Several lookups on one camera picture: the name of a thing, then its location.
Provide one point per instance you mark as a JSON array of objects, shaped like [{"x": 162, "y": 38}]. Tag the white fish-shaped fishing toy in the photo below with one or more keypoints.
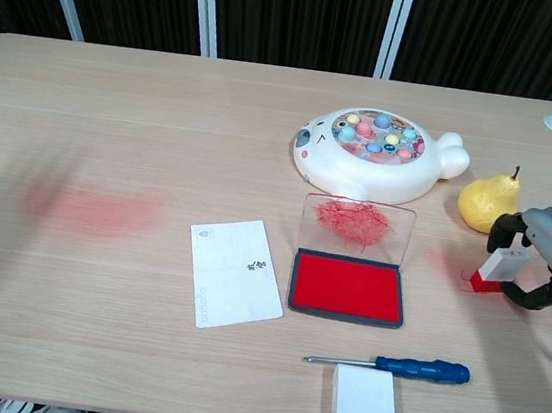
[{"x": 360, "y": 176}]

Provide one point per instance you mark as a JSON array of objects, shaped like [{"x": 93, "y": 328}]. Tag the white power adapter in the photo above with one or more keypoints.
[{"x": 363, "y": 398}]

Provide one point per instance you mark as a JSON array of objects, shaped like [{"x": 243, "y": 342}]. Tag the red ink pad case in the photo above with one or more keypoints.
[{"x": 347, "y": 286}]

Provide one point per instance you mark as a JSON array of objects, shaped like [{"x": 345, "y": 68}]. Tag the white stamp with red base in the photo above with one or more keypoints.
[{"x": 500, "y": 267}]

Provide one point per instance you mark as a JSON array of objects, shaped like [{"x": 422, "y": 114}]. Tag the white postcard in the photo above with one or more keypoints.
[{"x": 232, "y": 277}]

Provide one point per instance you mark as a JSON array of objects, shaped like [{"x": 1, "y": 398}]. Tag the yellow pear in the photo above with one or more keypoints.
[{"x": 480, "y": 206}]

